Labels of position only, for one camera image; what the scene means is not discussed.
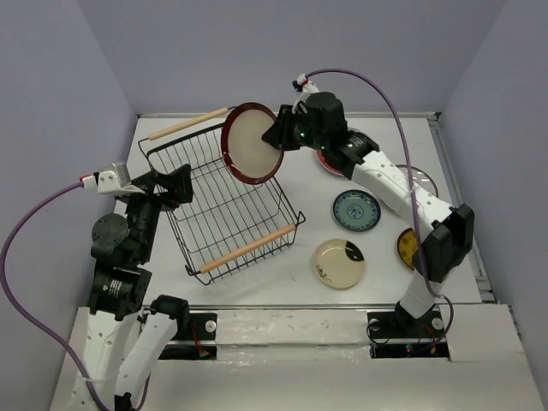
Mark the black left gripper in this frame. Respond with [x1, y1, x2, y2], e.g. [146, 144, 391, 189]
[123, 161, 195, 259]

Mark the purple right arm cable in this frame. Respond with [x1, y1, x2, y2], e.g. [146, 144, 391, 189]
[293, 68, 455, 348]

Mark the blue patterned teal plate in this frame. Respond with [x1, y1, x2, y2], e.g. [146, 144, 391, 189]
[332, 189, 382, 232]

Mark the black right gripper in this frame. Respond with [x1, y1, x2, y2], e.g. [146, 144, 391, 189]
[261, 104, 330, 152]

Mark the red and teal floral plate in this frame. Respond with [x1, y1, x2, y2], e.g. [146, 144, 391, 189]
[316, 150, 343, 176]

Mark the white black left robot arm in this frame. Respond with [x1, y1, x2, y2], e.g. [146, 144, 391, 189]
[66, 163, 194, 410]

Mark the yellow patterned dark plate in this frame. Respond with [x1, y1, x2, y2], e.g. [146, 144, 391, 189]
[396, 228, 418, 271]

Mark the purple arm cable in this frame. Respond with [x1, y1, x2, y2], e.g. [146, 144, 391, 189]
[0, 179, 151, 411]
[293, 68, 455, 348]

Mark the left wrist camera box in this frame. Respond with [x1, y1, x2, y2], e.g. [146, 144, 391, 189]
[80, 162, 134, 196]

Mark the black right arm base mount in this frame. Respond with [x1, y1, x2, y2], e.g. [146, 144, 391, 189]
[366, 311, 445, 345]

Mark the cream plate with black sprig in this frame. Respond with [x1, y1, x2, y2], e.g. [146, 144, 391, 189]
[311, 239, 366, 290]

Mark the black wire dish rack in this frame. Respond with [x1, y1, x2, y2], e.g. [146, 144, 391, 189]
[138, 118, 306, 285]

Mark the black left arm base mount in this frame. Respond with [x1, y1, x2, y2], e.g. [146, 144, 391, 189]
[171, 312, 217, 342]

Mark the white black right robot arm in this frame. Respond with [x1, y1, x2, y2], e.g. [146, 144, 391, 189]
[262, 104, 475, 336]

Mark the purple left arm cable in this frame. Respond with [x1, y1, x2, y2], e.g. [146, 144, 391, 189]
[0, 179, 151, 411]

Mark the white plate with orange sunburst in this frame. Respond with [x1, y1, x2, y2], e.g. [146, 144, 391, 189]
[396, 164, 439, 198]

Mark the dark red rimmed cream plate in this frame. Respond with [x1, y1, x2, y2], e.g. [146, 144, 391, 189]
[220, 102, 284, 185]

